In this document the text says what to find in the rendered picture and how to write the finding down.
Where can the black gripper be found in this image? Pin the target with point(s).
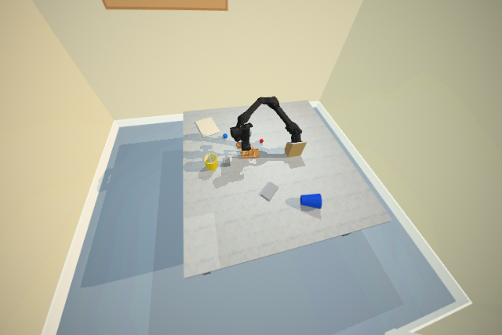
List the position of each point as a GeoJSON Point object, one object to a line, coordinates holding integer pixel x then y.
{"type": "Point", "coordinates": [245, 143]}

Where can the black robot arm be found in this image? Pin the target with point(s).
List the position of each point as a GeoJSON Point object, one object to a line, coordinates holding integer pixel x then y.
{"type": "Point", "coordinates": [272, 102]}

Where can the yellow mug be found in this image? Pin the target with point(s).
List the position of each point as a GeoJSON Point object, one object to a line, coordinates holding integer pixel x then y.
{"type": "Point", "coordinates": [211, 162]}

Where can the blue cylinder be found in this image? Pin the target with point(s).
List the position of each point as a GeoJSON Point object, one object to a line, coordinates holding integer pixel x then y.
{"type": "Point", "coordinates": [314, 201]}

